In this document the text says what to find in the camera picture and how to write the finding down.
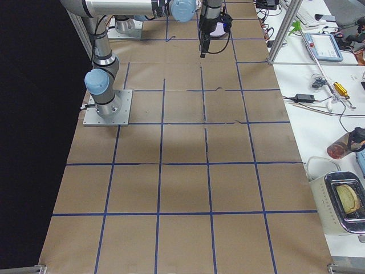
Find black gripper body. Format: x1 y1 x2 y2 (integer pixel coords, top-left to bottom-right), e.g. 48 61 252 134
198 11 233 49

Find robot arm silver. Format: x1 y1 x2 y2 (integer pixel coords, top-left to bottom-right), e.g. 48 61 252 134
114 15 145 34
61 1 197 125

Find long grabber stick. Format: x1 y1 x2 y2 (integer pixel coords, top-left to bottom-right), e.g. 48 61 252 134
288 21 356 110

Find white keyboard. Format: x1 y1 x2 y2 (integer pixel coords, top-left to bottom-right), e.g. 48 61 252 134
279 0 320 30

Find black power adapter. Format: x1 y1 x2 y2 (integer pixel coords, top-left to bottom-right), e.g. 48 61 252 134
294 94 315 103

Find blue teach pendant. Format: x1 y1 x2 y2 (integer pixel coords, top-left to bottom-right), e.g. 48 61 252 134
304 33 343 62

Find brown paper table cover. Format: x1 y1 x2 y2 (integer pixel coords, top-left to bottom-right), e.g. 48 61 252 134
39 1 331 273

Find wooden chopstick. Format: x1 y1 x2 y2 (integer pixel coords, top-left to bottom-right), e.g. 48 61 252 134
292 104 333 115

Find yellow tool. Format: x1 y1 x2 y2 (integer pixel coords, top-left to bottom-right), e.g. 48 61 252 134
333 82 350 99

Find clear bottle red contents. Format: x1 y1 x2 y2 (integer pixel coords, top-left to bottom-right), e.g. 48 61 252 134
327 127 365 159

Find white toaster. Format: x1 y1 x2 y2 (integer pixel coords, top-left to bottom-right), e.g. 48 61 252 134
310 171 364 236

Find toast slice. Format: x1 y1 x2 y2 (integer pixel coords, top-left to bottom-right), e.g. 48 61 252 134
336 184 360 214

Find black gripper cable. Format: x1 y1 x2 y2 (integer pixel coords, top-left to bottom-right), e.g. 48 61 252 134
206 8 232 54

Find aluminium frame post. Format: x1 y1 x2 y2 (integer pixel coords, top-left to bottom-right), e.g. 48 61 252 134
267 0 302 65

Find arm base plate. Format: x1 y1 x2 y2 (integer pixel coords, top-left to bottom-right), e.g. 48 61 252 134
108 19 143 40
83 90 133 126

